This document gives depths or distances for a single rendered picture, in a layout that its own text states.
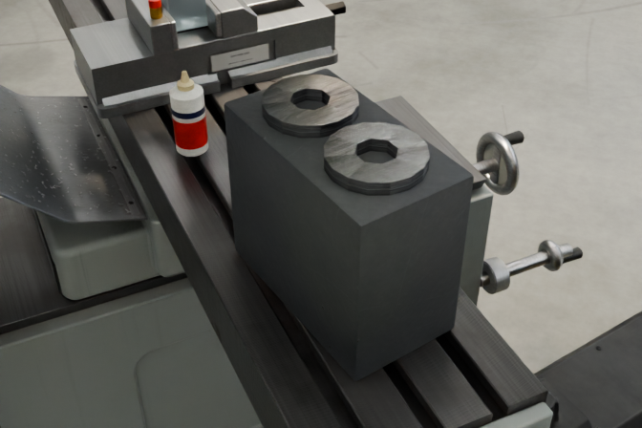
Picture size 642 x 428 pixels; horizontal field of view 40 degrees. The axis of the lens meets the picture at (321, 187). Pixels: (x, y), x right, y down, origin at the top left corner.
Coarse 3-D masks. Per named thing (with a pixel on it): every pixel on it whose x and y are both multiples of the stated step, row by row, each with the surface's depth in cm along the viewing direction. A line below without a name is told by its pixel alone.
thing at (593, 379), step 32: (640, 320) 133; (576, 352) 128; (608, 352) 128; (640, 352) 128; (544, 384) 120; (576, 384) 123; (608, 384) 123; (640, 384) 123; (576, 416) 116; (608, 416) 119; (640, 416) 119
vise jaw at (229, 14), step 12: (216, 0) 117; (228, 0) 117; (240, 0) 119; (216, 12) 115; (228, 12) 115; (240, 12) 116; (252, 12) 117; (216, 24) 115; (228, 24) 116; (240, 24) 117; (252, 24) 118; (228, 36) 117
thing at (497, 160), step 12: (492, 132) 156; (516, 132) 155; (480, 144) 159; (492, 144) 157; (504, 144) 153; (480, 156) 161; (492, 156) 158; (504, 156) 153; (516, 156) 153; (480, 168) 155; (492, 168) 156; (504, 168) 155; (516, 168) 152; (492, 180) 160; (504, 180) 156; (516, 180) 153; (504, 192) 156
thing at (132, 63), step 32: (128, 0) 119; (256, 0) 126; (288, 0) 128; (96, 32) 119; (128, 32) 119; (160, 32) 113; (192, 32) 119; (256, 32) 119; (288, 32) 121; (320, 32) 124; (96, 64) 112; (128, 64) 113; (160, 64) 115; (192, 64) 117; (224, 64) 120; (256, 64) 122; (288, 64) 123; (320, 64) 125; (96, 96) 114; (128, 96) 115; (160, 96) 116
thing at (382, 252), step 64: (256, 128) 79; (320, 128) 78; (384, 128) 77; (256, 192) 84; (320, 192) 72; (384, 192) 71; (448, 192) 73; (256, 256) 89; (320, 256) 77; (384, 256) 72; (448, 256) 78; (320, 320) 81; (384, 320) 77; (448, 320) 84
